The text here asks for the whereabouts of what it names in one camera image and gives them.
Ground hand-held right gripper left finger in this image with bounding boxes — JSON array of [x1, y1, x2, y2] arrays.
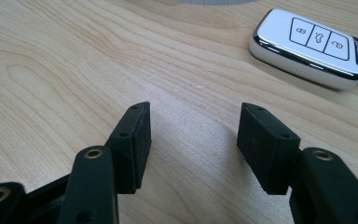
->
[[57, 101, 153, 224]]

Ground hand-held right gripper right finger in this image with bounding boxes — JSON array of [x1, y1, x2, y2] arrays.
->
[[236, 102, 358, 224]]

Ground white car key fob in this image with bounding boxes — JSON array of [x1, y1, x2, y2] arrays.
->
[[249, 7, 358, 91]]

